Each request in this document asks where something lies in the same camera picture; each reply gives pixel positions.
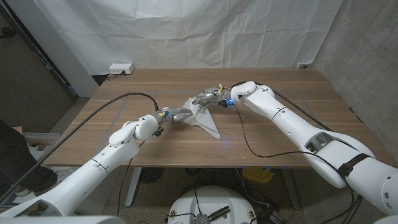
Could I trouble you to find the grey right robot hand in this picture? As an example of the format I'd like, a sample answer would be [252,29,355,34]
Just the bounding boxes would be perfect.
[191,86,233,108]

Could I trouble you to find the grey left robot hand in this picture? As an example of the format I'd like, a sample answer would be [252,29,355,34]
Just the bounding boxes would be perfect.
[154,106,194,124]

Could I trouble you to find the white paper towel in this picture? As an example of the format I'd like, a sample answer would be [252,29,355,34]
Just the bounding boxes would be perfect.
[183,97,221,140]

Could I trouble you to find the black round floor fan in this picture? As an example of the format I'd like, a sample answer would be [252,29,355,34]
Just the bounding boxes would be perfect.
[139,167,164,184]

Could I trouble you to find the white creased backdrop sheet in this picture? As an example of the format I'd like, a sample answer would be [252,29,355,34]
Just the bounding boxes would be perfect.
[30,0,345,75]

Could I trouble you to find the white power strip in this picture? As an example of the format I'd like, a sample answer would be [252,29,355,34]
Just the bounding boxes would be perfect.
[108,63,135,75]

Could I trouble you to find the white table leg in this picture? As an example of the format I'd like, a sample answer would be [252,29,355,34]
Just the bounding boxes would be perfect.
[124,167,142,207]

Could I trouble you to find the yellow object under table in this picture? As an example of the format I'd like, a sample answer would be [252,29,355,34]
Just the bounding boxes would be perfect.
[241,167,274,184]

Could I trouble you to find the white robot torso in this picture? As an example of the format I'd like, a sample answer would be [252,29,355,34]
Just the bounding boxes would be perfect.
[167,185,257,224]

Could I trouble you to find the grey table leg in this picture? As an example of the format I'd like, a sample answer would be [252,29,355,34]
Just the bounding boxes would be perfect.
[281,167,302,210]

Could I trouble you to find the clear plastic bin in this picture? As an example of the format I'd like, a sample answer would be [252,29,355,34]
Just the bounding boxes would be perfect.
[23,133,62,159]

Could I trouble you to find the bystander person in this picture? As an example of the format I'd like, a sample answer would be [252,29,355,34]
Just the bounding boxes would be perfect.
[0,119,58,197]

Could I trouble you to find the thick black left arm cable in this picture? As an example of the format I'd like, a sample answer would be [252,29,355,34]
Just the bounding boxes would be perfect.
[0,91,160,203]

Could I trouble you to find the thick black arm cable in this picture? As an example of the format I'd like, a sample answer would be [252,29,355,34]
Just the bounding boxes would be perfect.
[230,81,332,131]
[0,91,160,203]

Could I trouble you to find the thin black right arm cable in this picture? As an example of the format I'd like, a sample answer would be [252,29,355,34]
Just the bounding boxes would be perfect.
[232,104,343,175]

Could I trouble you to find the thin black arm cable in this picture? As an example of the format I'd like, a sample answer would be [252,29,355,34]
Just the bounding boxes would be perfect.
[232,104,343,175]
[116,140,146,217]

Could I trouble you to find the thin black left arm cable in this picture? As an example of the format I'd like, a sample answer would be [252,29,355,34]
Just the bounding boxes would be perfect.
[116,140,146,217]

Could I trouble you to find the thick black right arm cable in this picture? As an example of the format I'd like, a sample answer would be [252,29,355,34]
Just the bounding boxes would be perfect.
[230,81,332,131]

